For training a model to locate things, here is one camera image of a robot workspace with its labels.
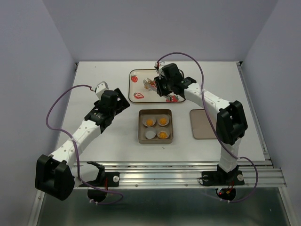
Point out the gold tin lid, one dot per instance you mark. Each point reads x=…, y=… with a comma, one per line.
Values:
x=200, y=125

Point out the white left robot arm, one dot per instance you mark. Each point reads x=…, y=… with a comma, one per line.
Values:
x=60, y=172

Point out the aluminium frame rail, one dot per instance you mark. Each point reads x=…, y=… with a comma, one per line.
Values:
x=178, y=175

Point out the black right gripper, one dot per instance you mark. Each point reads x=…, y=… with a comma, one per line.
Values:
x=160, y=90

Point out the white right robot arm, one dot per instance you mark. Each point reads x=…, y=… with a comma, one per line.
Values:
x=230, y=120

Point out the white paper cupcake liner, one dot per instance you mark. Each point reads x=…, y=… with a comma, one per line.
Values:
x=144, y=118
x=163, y=129
x=160, y=116
x=150, y=133

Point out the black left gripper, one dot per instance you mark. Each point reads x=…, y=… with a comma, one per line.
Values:
x=123, y=104

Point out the strawberry print tray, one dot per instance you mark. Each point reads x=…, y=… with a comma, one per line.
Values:
x=139, y=94

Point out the gold square tin box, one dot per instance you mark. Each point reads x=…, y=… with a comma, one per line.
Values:
x=155, y=113

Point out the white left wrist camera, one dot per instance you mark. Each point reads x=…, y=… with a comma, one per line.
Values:
x=100, y=89

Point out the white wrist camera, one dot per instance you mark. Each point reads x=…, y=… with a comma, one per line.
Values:
x=159, y=71
x=100, y=89

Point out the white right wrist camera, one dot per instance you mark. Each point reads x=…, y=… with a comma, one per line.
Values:
x=159, y=71

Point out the metal food tongs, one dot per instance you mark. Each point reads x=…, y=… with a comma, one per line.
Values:
x=148, y=85

